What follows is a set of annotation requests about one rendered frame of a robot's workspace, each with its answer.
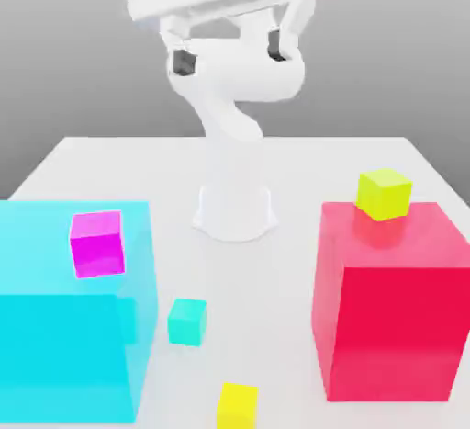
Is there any small lime cube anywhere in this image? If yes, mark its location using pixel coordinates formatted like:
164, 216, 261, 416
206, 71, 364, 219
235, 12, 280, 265
354, 167, 414, 222

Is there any small magenta cube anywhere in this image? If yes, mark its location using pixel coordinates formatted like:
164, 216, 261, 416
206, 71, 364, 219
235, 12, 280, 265
68, 209, 127, 280

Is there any small turquoise cube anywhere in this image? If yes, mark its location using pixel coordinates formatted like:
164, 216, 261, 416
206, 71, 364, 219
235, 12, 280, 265
167, 297, 208, 348

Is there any small yellow cube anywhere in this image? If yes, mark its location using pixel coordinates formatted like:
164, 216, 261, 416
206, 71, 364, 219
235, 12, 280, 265
215, 381, 260, 429

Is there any large cyan box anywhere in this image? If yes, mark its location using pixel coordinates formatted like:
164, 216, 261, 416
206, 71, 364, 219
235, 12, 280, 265
0, 199, 160, 425

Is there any large red box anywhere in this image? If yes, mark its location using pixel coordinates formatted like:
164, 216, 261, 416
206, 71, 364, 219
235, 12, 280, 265
310, 200, 470, 403

